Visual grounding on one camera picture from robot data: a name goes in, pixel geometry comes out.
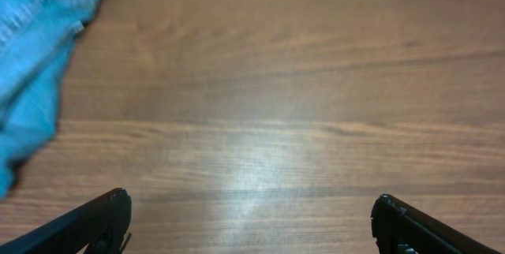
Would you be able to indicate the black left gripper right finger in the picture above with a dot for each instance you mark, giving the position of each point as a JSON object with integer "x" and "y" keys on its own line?
{"x": 402, "y": 229}

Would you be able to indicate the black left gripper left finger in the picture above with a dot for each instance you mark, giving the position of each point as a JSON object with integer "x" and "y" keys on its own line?
{"x": 99, "y": 226}

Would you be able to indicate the folded blue denim jeans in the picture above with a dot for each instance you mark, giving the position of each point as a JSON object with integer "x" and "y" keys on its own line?
{"x": 37, "y": 40}

